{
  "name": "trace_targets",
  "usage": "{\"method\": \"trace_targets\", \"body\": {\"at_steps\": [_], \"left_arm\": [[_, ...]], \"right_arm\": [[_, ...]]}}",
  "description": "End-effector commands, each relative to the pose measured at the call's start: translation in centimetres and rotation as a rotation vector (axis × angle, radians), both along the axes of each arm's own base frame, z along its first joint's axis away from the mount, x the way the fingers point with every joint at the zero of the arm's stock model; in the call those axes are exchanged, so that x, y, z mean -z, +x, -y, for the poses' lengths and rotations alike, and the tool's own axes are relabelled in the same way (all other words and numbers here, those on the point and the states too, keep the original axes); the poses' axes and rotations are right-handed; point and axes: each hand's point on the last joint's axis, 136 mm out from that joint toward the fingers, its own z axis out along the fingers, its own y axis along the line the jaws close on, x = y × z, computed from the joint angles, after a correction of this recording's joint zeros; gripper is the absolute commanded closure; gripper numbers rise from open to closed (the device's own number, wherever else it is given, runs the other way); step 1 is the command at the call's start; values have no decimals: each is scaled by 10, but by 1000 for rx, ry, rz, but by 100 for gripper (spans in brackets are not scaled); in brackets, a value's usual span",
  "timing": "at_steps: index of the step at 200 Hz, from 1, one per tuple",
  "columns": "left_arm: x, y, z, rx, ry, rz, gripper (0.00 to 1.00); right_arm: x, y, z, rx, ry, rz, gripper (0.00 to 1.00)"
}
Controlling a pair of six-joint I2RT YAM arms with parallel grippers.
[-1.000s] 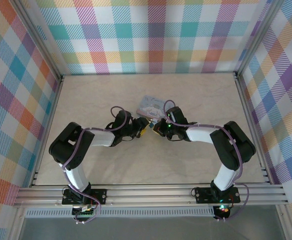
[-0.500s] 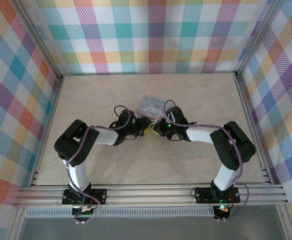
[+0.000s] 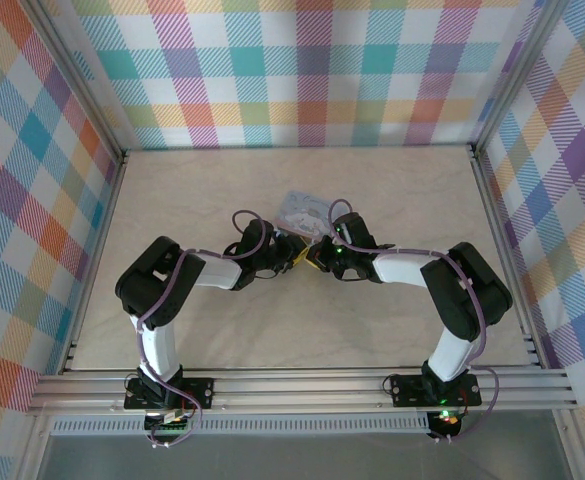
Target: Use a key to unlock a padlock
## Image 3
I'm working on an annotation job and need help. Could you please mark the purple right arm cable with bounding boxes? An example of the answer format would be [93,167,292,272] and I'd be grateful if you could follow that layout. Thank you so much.
[327,198,501,444]

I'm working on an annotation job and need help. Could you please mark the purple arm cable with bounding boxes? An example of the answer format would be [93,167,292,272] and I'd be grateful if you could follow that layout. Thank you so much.
[327,198,501,444]
[134,208,276,449]

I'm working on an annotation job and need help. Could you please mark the long aluminium base rail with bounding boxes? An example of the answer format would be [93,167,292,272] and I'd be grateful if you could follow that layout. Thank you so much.
[25,367,579,417]

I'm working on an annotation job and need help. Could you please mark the aluminium side floor rail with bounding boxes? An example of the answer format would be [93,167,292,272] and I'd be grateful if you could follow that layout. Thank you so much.
[469,143,543,370]
[60,148,129,374]

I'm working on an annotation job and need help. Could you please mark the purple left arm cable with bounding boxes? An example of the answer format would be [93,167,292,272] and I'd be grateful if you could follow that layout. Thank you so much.
[134,208,276,449]

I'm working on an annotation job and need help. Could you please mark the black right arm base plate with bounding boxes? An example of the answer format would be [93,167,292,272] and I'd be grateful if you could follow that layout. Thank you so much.
[389,373,482,407]

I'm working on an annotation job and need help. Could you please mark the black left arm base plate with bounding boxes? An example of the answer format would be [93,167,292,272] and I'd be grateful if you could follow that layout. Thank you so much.
[123,377,217,412]

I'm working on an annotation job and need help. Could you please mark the grey slotted cable duct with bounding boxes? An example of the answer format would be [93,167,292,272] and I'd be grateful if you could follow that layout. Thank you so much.
[50,417,432,436]

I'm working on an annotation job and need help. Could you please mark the aluminium corner post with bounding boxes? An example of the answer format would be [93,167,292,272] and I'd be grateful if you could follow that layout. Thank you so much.
[30,0,126,157]
[471,0,576,151]

